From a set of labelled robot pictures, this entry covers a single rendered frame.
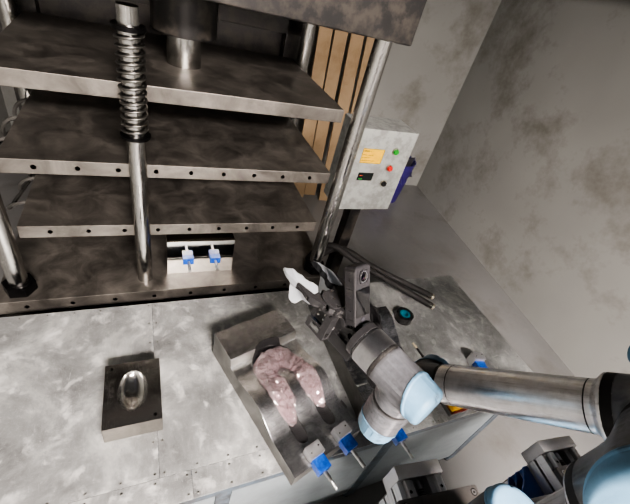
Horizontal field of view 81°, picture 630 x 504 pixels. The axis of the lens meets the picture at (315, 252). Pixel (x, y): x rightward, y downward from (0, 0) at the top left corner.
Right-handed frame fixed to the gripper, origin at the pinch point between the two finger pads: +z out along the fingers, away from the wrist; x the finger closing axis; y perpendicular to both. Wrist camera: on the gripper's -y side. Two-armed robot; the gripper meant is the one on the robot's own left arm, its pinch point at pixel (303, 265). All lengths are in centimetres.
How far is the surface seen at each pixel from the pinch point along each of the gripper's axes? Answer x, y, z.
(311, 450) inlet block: 12, 56, -18
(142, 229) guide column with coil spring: -2, 41, 73
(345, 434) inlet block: 24, 55, -20
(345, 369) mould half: 40, 54, -3
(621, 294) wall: 266, 41, -55
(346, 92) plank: 230, 7, 212
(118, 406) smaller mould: -26, 63, 22
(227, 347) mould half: 7, 54, 22
